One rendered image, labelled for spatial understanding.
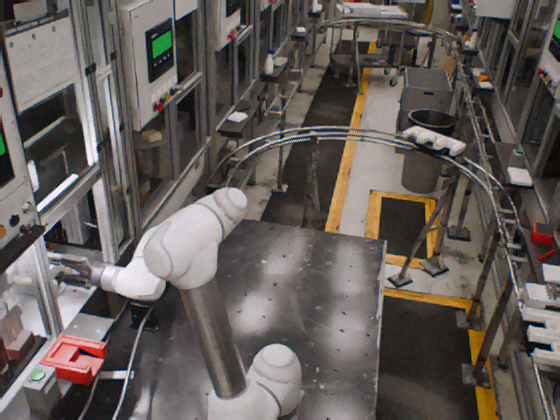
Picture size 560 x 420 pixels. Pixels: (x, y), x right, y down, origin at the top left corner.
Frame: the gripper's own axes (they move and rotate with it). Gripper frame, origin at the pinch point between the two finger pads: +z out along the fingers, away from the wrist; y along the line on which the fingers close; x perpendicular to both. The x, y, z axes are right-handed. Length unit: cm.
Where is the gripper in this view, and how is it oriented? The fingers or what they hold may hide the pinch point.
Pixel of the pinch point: (52, 266)
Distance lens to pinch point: 208.6
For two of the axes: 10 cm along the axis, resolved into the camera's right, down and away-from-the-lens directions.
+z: -9.8, -1.7, 1.3
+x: -2.0, 5.1, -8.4
